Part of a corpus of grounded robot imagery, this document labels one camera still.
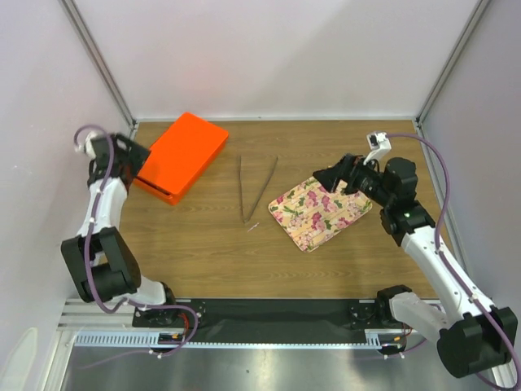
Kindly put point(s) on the floral serving tray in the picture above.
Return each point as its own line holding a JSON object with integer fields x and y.
{"x": 311, "y": 216}

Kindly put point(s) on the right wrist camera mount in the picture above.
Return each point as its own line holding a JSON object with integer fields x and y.
{"x": 379, "y": 145}

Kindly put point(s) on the small paper scrap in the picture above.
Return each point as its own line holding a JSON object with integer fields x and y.
{"x": 253, "y": 227}

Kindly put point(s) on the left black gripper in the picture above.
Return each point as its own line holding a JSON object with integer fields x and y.
{"x": 137, "y": 154}

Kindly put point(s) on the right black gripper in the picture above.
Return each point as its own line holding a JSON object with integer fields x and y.
{"x": 348, "y": 169}

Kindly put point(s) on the aluminium frame post left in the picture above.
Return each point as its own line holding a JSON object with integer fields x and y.
{"x": 86, "y": 38}

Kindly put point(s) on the orange chocolate box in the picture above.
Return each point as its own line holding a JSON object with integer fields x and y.
{"x": 174, "y": 166}

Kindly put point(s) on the white cable duct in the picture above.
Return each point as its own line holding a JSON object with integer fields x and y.
{"x": 360, "y": 339}

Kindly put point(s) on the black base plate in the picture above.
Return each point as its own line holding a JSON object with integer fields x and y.
{"x": 286, "y": 315}

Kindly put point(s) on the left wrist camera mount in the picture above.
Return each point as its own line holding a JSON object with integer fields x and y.
{"x": 86, "y": 147}

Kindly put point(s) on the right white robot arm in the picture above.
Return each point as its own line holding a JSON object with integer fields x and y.
{"x": 471, "y": 334}

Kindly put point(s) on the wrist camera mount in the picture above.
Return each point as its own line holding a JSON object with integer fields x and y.
{"x": 379, "y": 145}
{"x": 86, "y": 147}

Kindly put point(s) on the aluminium frame post right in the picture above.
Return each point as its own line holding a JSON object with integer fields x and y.
{"x": 464, "y": 37}

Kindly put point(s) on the orange box lid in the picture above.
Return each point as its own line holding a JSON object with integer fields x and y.
{"x": 190, "y": 126}

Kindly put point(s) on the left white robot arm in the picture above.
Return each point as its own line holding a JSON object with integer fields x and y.
{"x": 101, "y": 264}

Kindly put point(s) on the aluminium frame post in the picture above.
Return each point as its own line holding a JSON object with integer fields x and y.
{"x": 464, "y": 37}
{"x": 86, "y": 38}

